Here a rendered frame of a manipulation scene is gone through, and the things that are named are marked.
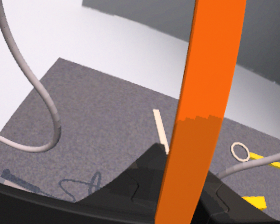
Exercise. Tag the beige loop with straight handle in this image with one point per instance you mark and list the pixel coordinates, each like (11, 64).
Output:
(160, 128)

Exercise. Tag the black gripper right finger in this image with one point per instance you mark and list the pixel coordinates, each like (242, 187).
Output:
(218, 204)

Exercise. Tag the yellow handle with white loop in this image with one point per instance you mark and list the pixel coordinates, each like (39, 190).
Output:
(250, 155)

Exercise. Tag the orange curved bar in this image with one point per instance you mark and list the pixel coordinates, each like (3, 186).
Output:
(211, 56)

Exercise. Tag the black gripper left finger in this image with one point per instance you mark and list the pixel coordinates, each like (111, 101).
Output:
(131, 198)

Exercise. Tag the yellow rectangular block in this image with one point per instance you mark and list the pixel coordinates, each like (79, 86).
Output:
(258, 201)

